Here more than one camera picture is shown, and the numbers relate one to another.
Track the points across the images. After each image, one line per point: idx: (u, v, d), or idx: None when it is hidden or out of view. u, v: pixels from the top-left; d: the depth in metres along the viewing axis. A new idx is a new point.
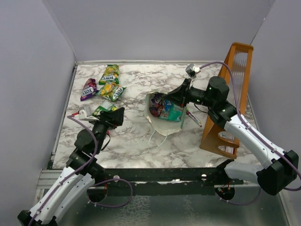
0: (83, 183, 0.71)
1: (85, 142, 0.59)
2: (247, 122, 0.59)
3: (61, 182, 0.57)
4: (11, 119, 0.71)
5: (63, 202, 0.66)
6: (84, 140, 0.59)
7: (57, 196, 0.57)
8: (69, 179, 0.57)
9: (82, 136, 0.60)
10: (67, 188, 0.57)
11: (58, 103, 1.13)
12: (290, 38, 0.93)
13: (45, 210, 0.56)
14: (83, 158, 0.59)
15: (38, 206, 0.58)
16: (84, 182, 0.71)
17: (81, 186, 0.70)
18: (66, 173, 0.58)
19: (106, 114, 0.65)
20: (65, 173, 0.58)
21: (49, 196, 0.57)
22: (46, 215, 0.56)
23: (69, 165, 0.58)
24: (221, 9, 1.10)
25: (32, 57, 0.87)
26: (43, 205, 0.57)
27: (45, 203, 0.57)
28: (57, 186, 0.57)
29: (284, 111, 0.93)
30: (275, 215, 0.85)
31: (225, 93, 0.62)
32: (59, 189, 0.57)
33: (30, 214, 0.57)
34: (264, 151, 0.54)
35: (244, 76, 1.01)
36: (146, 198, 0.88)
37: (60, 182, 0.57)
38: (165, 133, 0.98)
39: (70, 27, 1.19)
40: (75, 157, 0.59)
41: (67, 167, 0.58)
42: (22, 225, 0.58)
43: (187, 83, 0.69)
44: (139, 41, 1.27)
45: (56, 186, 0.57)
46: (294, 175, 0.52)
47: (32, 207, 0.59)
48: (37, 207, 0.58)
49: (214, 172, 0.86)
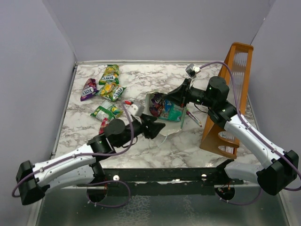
0: (83, 174, 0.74)
1: (113, 132, 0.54)
2: (247, 123, 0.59)
3: (75, 155, 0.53)
4: (11, 119, 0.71)
5: (61, 177, 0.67)
6: (113, 129, 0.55)
7: (64, 166, 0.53)
8: (83, 157, 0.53)
9: (112, 124, 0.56)
10: (76, 164, 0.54)
11: (58, 103, 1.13)
12: (290, 38, 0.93)
13: (47, 173, 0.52)
14: (104, 146, 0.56)
15: (43, 165, 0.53)
16: (85, 174, 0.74)
17: (81, 175, 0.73)
18: (83, 149, 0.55)
19: (149, 123, 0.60)
20: (83, 149, 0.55)
21: (58, 161, 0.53)
22: (46, 178, 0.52)
23: (90, 144, 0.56)
24: (221, 10, 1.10)
25: (32, 57, 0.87)
26: (48, 166, 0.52)
27: (51, 166, 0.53)
28: (70, 156, 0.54)
29: (284, 111, 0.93)
30: (275, 215, 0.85)
31: (225, 93, 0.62)
32: (70, 161, 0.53)
33: (33, 168, 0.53)
34: (264, 151, 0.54)
35: (244, 76, 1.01)
36: (146, 198, 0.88)
37: (75, 155, 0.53)
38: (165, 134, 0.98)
39: (70, 27, 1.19)
40: (98, 141, 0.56)
41: (87, 145, 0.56)
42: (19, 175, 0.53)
43: (187, 83, 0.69)
44: (139, 42, 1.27)
45: (68, 156, 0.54)
46: (294, 176, 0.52)
47: (37, 163, 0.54)
48: (42, 165, 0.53)
49: (214, 172, 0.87)
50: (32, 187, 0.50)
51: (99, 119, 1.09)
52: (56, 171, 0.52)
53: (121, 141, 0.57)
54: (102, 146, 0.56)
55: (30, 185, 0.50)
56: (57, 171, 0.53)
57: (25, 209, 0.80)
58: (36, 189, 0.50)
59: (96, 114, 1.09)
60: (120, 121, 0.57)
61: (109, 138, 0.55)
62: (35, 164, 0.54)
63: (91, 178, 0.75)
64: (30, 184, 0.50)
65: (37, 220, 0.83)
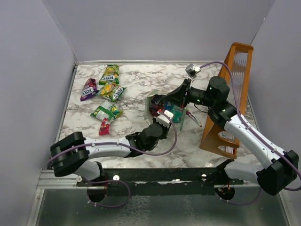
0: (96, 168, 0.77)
1: (152, 133, 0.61)
2: (247, 123, 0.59)
3: (119, 143, 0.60)
4: (11, 119, 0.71)
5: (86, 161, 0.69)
6: (152, 132, 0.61)
7: (108, 149, 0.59)
8: (123, 147, 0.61)
9: (153, 127, 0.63)
10: (114, 151, 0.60)
11: (58, 103, 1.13)
12: (290, 38, 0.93)
13: (96, 149, 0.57)
14: (137, 143, 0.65)
15: (93, 141, 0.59)
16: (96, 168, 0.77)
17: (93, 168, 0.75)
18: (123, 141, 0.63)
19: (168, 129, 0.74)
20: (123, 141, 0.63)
21: (106, 142, 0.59)
22: (93, 153, 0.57)
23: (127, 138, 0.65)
24: (221, 10, 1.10)
25: (32, 58, 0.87)
26: (99, 144, 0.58)
27: (99, 144, 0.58)
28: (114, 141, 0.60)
29: (284, 111, 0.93)
30: (275, 215, 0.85)
31: (225, 93, 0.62)
32: (113, 147, 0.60)
33: (83, 141, 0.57)
34: (264, 151, 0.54)
35: (244, 77, 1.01)
36: (146, 198, 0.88)
37: (118, 142, 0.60)
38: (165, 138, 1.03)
39: (70, 27, 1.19)
40: (133, 139, 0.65)
41: (125, 138, 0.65)
42: (65, 144, 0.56)
43: (186, 83, 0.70)
44: (140, 42, 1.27)
45: (113, 141, 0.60)
46: (293, 176, 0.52)
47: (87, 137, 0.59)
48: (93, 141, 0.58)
49: (214, 172, 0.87)
50: (85, 155, 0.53)
51: (99, 119, 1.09)
52: (103, 151, 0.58)
53: (151, 143, 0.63)
54: (133, 143, 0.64)
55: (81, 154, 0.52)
56: (103, 150, 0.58)
57: (25, 209, 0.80)
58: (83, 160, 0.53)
59: (96, 114, 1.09)
60: (158, 127, 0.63)
61: (143, 138, 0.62)
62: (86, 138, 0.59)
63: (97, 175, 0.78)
64: (83, 153, 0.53)
65: (37, 220, 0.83)
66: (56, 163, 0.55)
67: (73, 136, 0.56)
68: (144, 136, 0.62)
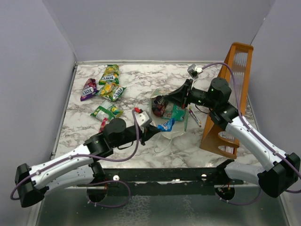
0: (83, 175, 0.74)
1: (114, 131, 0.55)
2: (248, 124, 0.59)
3: (71, 157, 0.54)
4: (11, 119, 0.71)
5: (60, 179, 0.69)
6: (114, 128, 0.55)
7: (59, 168, 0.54)
8: (80, 157, 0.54)
9: (113, 123, 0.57)
10: (73, 166, 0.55)
11: (57, 103, 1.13)
12: (290, 38, 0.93)
13: (44, 175, 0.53)
14: (101, 144, 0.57)
15: (40, 167, 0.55)
16: (85, 174, 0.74)
17: (81, 176, 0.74)
18: (82, 149, 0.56)
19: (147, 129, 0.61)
20: (80, 150, 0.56)
21: (54, 164, 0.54)
22: (43, 180, 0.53)
23: (87, 143, 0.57)
24: (221, 9, 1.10)
25: (32, 58, 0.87)
26: (45, 168, 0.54)
27: (47, 169, 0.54)
28: (66, 157, 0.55)
29: (284, 111, 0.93)
30: (275, 215, 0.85)
31: (226, 95, 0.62)
32: (65, 163, 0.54)
33: (29, 171, 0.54)
34: (265, 154, 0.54)
35: (244, 77, 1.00)
36: (146, 198, 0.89)
37: (71, 156, 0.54)
38: (169, 137, 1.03)
39: (70, 27, 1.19)
40: (95, 141, 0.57)
41: (84, 145, 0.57)
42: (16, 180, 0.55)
43: (188, 84, 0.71)
44: (139, 41, 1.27)
45: (66, 157, 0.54)
46: (295, 178, 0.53)
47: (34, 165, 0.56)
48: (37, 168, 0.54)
49: (213, 172, 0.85)
50: (29, 190, 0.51)
51: (100, 119, 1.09)
52: (53, 172, 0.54)
53: (116, 141, 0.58)
54: (100, 147, 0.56)
55: (27, 188, 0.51)
56: (53, 173, 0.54)
57: (25, 210, 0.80)
58: (34, 191, 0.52)
59: (96, 114, 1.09)
60: (121, 121, 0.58)
61: (109, 136, 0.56)
62: (31, 167, 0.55)
63: (91, 178, 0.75)
64: (24, 188, 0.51)
65: (37, 220, 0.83)
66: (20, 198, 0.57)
67: (17, 172, 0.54)
68: (107, 133, 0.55)
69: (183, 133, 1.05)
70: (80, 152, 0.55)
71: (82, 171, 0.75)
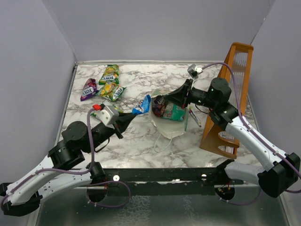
0: (80, 179, 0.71)
1: (71, 138, 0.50)
2: (248, 124, 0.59)
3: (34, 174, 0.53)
4: (11, 119, 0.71)
5: (54, 186, 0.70)
6: (71, 135, 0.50)
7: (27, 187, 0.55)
8: (44, 172, 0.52)
9: (72, 129, 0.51)
10: (41, 181, 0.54)
11: (57, 103, 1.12)
12: (291, 38, 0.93)
13: (17, 194, 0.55)
14: (67, 151, 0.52)
15: (12, 186, 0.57)
16: (81, 178, 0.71)
17: (77, 180, 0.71)
18: (47, 163, 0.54)
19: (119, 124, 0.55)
20: (44, 164, 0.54)
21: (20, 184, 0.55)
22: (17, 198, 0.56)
23: (51, 155, 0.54)
24: (221, 9, 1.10)
25: (32, 58, 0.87)
26: (16, 188, 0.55)
27: (18, 188, 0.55)
28: (30, 175, 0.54)
29: (284, 111, 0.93)
30: (275, 215, 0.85)
31: (226, 95, 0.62)
32: (32, 181, 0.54)
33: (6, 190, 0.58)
34: (265, 154, 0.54)
35: (244, 77, 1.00)
36: (146, 198, 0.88)
37: (35, 173, 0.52)
38: (170, 137, 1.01)
39: (70, 27, 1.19)
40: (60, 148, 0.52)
41: (49, 156, 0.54)
42: None
43: (188, 84, 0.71)
44: (139, 41, 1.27)
45: (30, 174, 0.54)
46: (295, 178, 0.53)
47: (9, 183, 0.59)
48: (12, 187, 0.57)
49: (214, 172, 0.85)
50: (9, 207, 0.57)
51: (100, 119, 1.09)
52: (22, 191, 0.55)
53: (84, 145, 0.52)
54: (67, 155, 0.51)
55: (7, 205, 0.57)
56: (24, 192, 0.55)
57: None
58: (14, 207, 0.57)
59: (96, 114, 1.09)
60: (81, 125, 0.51)
61: (70, 144, 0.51)
62: (7, 186, 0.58)
63: (89, 181, 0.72)
64: (4, 206, 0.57)
65: (37, 220, 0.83)
66: None
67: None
68: (66, 142, 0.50)
69: (183, 133, 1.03)
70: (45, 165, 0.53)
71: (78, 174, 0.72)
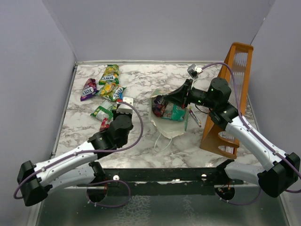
0: (84, 174, 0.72)
1: (121, 126, 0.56)
2: (248, 124, 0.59)
3: (77, 153, 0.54)
4: (11, 119, 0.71)
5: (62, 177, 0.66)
6: (120, 124, 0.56)
7: (64, 165, 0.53)
8: (85, 154, 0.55)
9: (120, 119, 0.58)
10: (77, 163, 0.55)
11: (57, 102, 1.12)
12: (290, 38, 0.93)
13: (49, 173, 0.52)
14: (105, 141, 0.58)
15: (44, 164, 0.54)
16: (86, 174, 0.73)
17: (82, 175, 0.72)
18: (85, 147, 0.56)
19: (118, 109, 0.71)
20: (83, 147, 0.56)
21: (59, 160, 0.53)
22: (48, 176, 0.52)
23: (91, 141, 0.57)
24: (221, 9, 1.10)
25: (32, 58, 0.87)
26: (51, 165, 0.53)
27: (51, 165, 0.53)
28: (71, 154, 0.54)
29: (284, 111, 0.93)
30: (275, 215, 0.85)
31: (226, 95, 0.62)
32: (72, 159, 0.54)
33: (34, 168, 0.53)
34: (265, 153, 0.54)
35: (244, 77, 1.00)
36: (146, 198, 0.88)
37: (76, 153, 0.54)
38: (170, 136, 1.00)
39: (70, 27, 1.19)
40: (99, 138, 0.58)
41: (88, 142, 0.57)
42: (19, 177, 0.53)
43: (188, 84, 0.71)
44: (139, 42, 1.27)
45: (70, 153, 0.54)
46: (294, 178, 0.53)
47: (37, 163, 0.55)
48: (43, 165, 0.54)
49: (214, 172, 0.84)
50: (35, 186, 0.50)
51: (100, 119, 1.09)
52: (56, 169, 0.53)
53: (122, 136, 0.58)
54: (104, 144, 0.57)
55: (32, 184, 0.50)
56: (58, 170, 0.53)
57: (24, 210, 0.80)
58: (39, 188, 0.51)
59: (96, 114, 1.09)
60: (127, 118, 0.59)
61: (113, 132, 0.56)
62: (36, 164, 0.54)
63: (91, 177, 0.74)
64: (30, 184, 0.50)
65: (37, 220, 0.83)
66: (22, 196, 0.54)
67: (22, 169, 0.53)
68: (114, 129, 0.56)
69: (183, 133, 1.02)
70: (85, 149, 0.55)
71: (83, 169, 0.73)
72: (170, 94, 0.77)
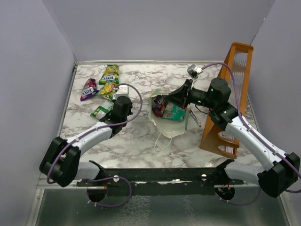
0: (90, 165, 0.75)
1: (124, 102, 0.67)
2: (248, 124, 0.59)
3: (98, 126, 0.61)
4: (11, 120, 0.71)
5: None
6: (123, 101, 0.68)
7: (91, 137, 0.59)
8: (104, 128, 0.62)
9: (121, 99, 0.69)
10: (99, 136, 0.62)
11: (57, 102, 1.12)
12: (290, 38, 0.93)
13: (82, 142, 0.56)
14: (113, 120, 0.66)
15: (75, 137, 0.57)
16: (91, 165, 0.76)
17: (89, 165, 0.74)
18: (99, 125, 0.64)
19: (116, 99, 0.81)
20: (99, 124, 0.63)
21: (87, 133, 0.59)
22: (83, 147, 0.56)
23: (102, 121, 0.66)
24: (220, 9, 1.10)
25: (31, 58, 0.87)
26: (82, 136, 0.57)
27: (83, 136, 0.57)
28: (93, 129, 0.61)
29: (284, 111, 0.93)
30: (275, 215, 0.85)
31: (226, 95, 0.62)
32: (95, 133, 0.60)
33: (66, 142, 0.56)
34: (265, 153, 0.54)
35: (244, 77, 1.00)
36: (146, 198, 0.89)
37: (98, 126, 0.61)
38: (170, 136, 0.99)
39: (70, 27, 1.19)
40: (106, 119, 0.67)
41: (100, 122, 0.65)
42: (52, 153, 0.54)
43: (188, 84, 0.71)
44: (139, 42, 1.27)
45: (92, 128, 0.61)
46: (294, 177, 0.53)
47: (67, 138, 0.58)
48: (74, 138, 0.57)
49: (214, 172, 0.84)
50: (76, 152, 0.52)
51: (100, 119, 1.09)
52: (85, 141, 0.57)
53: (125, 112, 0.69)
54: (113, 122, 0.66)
55: (73, 151, 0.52)
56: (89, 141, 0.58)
57: (24, 210, 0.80)
58: (78, 155, 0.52)
59: (96, 114, 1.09)
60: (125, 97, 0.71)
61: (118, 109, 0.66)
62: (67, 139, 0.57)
63: (98, 170, 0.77)
64: (70, 151, 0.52)
65: (37, 220, 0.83)
66: (53, 176, 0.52)
67: (53, 144, 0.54)
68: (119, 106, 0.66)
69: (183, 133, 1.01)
70: (101, 125, 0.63)
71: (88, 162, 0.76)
72: (170, 95, 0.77)
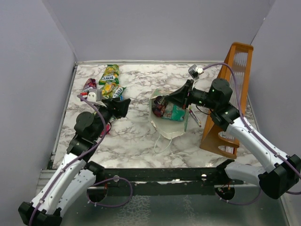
0: (85, 179, 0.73)
1: (85, 125, 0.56)
2: (249, 125, 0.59)
3: (64, 168, 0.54)
4: (11, 119, 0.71)
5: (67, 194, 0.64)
6: (84, 124, 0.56)
7: (59, 185, 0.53)
8: (72, 165, 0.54)
9: (80, 120, 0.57)
10: (71, 174, 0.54)
11: (58, 102, 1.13)
12: (290, 37, 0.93)
13: (49, 200, 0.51)
14: (83, 143, 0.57)
15: (41, 195, 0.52)
16: (87, 178, 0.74)
17: (83, 181, 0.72)
18: (67, 159, 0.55)
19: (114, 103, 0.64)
20: (67, 160, 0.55)
21: (51, 184, 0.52)
22: (51, 204, 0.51)
23: (70, 151, 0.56)
24: (221, 9, 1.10)
25: (31, 58, 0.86)
26: (47, 193, 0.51)
27: (48, 192, 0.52)
28: (59, 173, 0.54)
29: (284, 111, 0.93)
30: (275, 215, 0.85)
31: (227, 96, 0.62)
32: (62, 177, 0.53)
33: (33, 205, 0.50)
34: (267, 155, 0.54)
35: (244, 77, 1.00)
36: (146, 198, 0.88)
37: (63, 169, 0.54)
38: (170, 137, 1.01)
39: (70, 27, 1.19)
40: (75, 142, 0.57)
41: (68, 154, 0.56)
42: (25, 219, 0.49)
43: (189, 84, 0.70)
44: (139, 42, 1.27)
45: (57, 173, 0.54)
46: (296, 179, 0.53)
47: (33, 198, 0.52)
48: (40, 197, 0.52)
49: (213, 172, 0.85)
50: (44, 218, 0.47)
51: None
52: (54, 195, 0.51)
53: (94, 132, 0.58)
54: (84, 146, 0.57)
55: (41, 218, 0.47)
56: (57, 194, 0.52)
57: None
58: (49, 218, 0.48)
59: None
60: (87, 113, 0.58)
61: (84, 133, 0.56)
62: (33, 200, 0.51)
63: (94, 177, 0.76)
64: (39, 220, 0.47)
65: None
66: None
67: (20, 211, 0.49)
68: (80, 131, 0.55)
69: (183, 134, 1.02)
70: (66, 162, 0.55)
71: (82, 176, 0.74)
72: (170, 95, 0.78)
